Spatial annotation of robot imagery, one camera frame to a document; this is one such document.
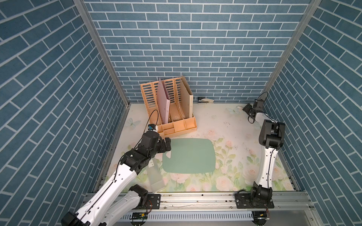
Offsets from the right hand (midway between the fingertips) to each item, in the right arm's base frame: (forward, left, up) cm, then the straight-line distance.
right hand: (248, 108), depth 114 cm
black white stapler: (+9, +35, -2) cm, 36 cm away
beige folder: (-17, +49, +21) cm, 56 cm away
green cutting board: (-43, +44, -5) cm, 62 cm away
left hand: (-44, +57, +15) cm, 74 cm away
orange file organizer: (-23, +54, +6) cm, 59 cm away
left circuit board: (-77, +68, -6) cm, 103 cm away
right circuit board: (-73, +7, -5) cm, 73 cm away
